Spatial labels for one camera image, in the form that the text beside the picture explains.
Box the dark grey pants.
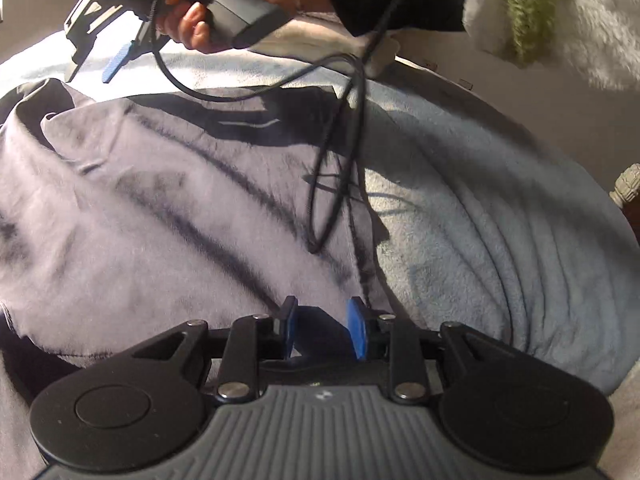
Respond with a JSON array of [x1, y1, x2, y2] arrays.
[[0, 77, 396, 396]]

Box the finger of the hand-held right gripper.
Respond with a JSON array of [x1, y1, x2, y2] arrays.
[[65, 42, 103, 82], [102, 40, 137, 84]]

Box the cream bedpost finial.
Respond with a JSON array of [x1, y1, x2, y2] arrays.
[[611, 162, 640, 209]]

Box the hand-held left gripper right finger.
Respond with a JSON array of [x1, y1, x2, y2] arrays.
[[347, 296, 501, 403]]

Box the black cable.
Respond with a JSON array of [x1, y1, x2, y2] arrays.
[[150, 0, 436, 256]]

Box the white green fluffy jacket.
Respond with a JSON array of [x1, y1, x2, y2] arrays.
[[450, 0, 640, 92]]

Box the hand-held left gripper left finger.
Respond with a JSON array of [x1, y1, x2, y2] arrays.
[[132, 296, 301, 403]]

